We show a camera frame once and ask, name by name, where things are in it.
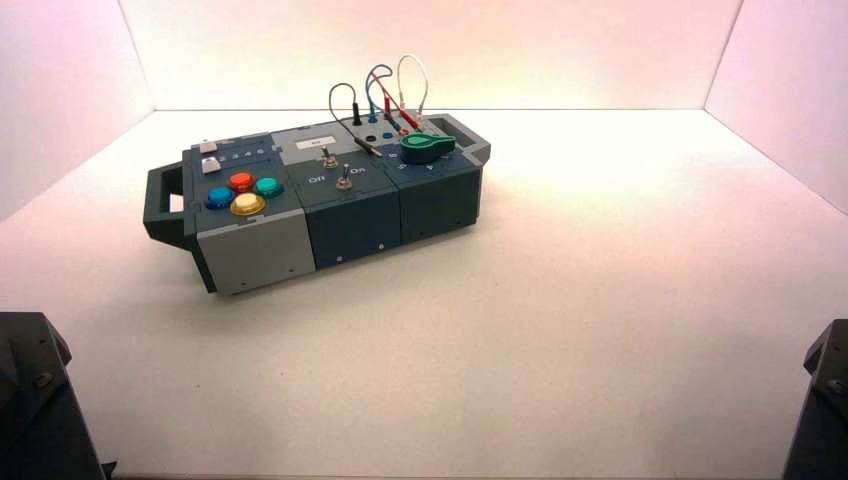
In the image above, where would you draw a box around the blue round push button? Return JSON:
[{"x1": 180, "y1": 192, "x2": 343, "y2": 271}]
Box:
[{"x1": 204, "y1": 186, "x2": 237, "y2": 211}]

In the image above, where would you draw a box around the black banana plug wire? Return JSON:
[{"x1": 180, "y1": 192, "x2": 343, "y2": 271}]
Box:
[{"x1": 327, "y1": 82, "x2": 384, "y2": 158}]

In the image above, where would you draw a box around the red banana plug wire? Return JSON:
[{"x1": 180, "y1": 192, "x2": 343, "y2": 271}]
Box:
[{"x1": 370, "y1": 72, "x2": 421, "y2": 131}]

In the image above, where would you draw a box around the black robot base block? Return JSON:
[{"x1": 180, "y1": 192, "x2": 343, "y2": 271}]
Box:
[
  {"x1": 0, "y1": 311, "x2": 117, "y2": 480},
  {"x1": 781, "y1": 319, "x2": 848, "y2": 480}
]

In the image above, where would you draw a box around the white banana plug wire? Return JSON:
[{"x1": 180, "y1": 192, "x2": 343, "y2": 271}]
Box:
[{"x1": 396, "y1": 53, "x2": 431, "y2": 137}]

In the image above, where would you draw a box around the grey and blue control box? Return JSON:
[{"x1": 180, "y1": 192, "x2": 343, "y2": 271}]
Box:
[{"x1": 142, "y1": 112, "x2": 492, "y2": 297}]

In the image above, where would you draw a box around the blue banana plug wire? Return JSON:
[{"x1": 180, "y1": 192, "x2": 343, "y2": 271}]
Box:
[{"x1": 364, "y1": 63, "x2": 404, "y2": 134}]

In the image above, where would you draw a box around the green rotary knob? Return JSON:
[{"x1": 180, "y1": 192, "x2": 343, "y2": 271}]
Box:
[{"x1": 399, "y1": 132, "x2": 458, "y2": 166}]

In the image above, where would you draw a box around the yellow round push button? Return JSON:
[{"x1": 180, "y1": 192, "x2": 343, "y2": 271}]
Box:
[{"x1": 229, "y1": 192, "x2": 268, "y2": 218}]

